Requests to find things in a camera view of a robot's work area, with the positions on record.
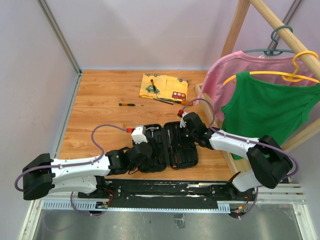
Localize yellow car print cloth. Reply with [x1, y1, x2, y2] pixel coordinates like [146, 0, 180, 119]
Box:
[139, 73, 189, 101]

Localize small black precision screwdriver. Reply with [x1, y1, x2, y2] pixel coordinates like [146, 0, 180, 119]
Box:
[118, 103, 144, 107]

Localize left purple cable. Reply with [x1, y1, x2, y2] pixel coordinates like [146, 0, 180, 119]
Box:
[14, 124, 133, 217]

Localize green tank top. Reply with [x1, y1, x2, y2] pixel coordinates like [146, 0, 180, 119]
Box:
[221, 77, 320, 145]

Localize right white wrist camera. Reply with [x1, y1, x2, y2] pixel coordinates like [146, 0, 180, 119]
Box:
[177, 109, 188, 128]

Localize pink t-shirt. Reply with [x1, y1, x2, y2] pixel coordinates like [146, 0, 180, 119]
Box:
[196, 50, 320, 122]

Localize yellow clothes hanger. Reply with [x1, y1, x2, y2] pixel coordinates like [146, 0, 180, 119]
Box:
[217, 51, 316, 87]

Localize small screwdriver on cloth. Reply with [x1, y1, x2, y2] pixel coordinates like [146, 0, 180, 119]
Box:
[150, 79, 158, 99]

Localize orange handled screwdriver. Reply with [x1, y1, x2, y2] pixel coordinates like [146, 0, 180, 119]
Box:
[173, 100, 193, 106]

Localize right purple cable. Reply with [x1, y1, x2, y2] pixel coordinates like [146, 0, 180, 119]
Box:
[176, 98, 300, 221]

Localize black plastic tool case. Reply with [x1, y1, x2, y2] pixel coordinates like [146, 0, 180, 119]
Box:
[138, 121, 199, 173]

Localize teal clothes hanger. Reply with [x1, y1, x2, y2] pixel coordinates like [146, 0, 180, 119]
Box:
[243, 25, 294, 57]

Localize purple cable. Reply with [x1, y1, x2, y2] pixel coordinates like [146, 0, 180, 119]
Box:
[176, 98, 300, 221]
[14, 124, 133, 217]

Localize black handled screwdriver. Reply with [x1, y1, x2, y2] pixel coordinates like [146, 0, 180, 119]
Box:
[167, 129, 177, 168]

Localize claw hammer black grip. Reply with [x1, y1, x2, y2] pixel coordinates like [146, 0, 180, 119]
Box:
[145, 126, 160, 141]

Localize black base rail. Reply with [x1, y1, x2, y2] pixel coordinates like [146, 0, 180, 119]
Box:
[32, 177, 307, 215]

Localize wooden clothes rack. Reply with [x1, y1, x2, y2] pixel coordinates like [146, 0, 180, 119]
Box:
[195, 0, 320, 177]

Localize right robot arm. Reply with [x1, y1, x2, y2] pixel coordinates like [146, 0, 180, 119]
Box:
[178, 110, 294, 200]

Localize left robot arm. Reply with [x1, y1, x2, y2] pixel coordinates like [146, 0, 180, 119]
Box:
[22, 142, 153, 201]

